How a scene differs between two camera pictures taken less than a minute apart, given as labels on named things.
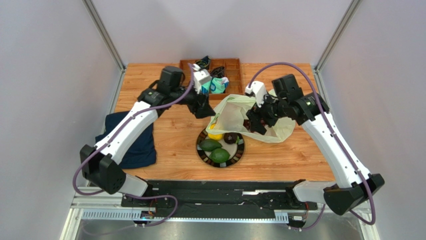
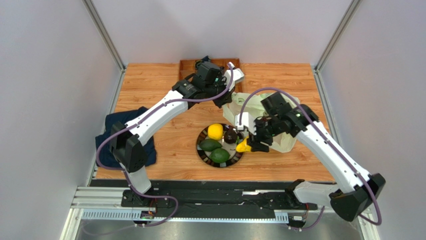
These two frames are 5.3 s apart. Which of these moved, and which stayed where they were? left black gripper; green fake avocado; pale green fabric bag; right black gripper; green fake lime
Moved: pale green fabric bag; left black gripper; right black gripper
Stayed: green fake lime; green fake avocado
